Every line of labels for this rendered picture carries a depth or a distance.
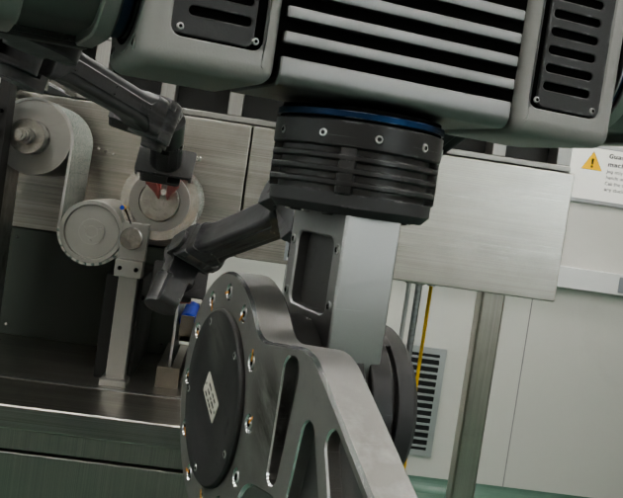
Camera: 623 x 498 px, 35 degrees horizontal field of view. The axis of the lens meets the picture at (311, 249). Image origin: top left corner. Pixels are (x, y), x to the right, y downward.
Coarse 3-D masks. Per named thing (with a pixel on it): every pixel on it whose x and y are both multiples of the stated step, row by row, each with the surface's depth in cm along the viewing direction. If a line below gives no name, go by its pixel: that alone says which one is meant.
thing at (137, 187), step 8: (136, 184) 184; (144, 184) 184; (184, 184) 185; (136, 192) 184; (184, 192) 185; (136, 200) 184; (184, 200) 185; (136, 208) 185; (184, 208) 185; (136, 216) 185; (144, 216) 185; (176, 216) 185; (184, 216) 185; (152, 224) 185; (160, 224) 185; (168, 224) 185; (176, 224) 185
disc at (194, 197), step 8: (136, 176) 185; (128, 184) 185; (192, 184) 186; (128, 192) 185; (192, 192) 186; (128, 200) 185; (192, 200) 186; (128, 208) 185; (192, 208) 186; (192, 216) 186; (184, 224) 186; (152, 232) 186; (160, 232) 186; (168, 232) 186; (176, 232) 186
